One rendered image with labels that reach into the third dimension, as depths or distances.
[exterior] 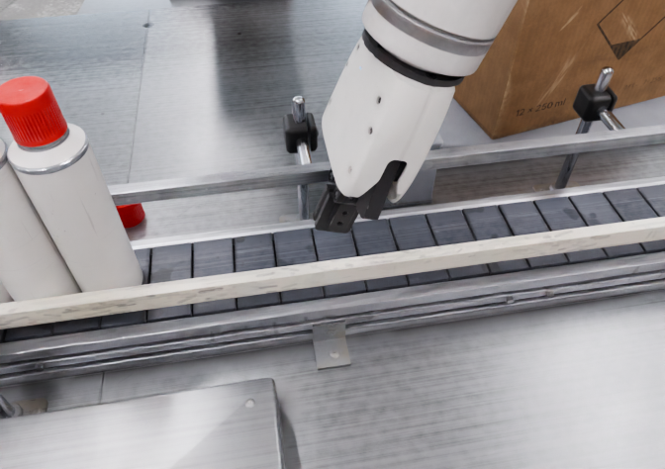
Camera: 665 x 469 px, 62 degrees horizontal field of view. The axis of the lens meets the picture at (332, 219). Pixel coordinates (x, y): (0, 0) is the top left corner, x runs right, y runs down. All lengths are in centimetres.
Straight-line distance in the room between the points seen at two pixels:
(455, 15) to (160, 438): 35
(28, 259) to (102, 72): 50
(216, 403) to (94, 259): 15
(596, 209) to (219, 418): 41
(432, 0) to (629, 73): 49
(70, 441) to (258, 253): 21
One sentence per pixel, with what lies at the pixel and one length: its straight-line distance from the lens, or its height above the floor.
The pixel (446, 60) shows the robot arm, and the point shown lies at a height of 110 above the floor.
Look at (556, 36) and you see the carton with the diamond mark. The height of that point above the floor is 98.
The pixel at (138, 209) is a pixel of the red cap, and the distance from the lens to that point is 64.
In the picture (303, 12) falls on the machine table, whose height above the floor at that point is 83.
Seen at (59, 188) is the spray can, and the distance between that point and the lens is 42.
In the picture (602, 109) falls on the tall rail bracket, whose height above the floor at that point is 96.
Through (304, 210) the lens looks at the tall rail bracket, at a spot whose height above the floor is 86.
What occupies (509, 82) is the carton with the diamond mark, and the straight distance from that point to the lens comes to 67.
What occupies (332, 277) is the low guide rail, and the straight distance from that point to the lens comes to 47.
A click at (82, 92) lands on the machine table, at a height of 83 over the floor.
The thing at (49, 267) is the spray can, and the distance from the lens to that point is 49.
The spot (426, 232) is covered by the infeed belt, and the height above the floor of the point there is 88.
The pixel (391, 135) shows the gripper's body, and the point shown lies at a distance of 36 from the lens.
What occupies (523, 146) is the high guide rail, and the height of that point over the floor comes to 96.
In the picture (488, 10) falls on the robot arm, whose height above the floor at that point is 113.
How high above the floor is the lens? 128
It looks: 47 degrees down
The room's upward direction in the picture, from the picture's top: straight up
